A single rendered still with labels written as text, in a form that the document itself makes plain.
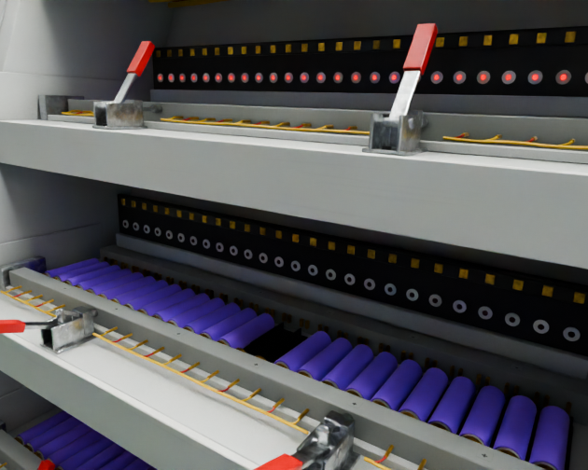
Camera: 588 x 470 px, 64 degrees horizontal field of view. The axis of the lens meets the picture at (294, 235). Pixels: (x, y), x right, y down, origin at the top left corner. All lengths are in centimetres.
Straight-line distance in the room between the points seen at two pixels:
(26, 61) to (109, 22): 12
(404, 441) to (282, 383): 9
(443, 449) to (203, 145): 25
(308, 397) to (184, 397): 10
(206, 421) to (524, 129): 28
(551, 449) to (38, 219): 56
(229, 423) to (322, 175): 18
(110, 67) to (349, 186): 47
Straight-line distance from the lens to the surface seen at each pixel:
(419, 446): 32
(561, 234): 26
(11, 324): 44
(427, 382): 37
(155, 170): 39
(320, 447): 30
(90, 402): 43
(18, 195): 63
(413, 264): 42
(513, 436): 34
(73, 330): 47
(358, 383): 36
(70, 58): 66
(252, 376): 36
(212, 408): 36
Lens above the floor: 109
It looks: 2 degrees up
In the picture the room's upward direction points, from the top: 13 degrees clockwise
